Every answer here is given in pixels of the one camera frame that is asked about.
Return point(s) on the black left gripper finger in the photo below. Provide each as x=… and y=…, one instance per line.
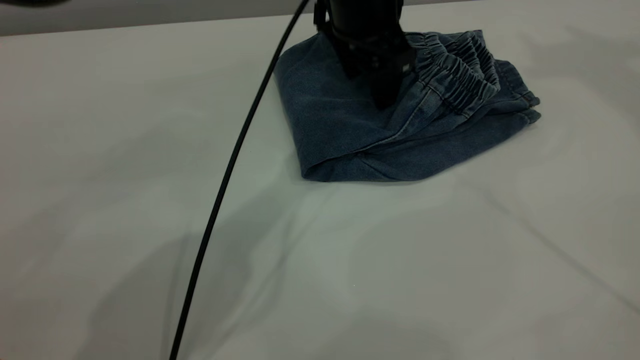
x=386, y=90
x=351, y=67

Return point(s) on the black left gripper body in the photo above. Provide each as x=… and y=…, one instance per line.
x=367, y=30

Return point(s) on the blue denim shorts basketball print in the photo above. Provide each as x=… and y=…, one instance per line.
x=350, y=130

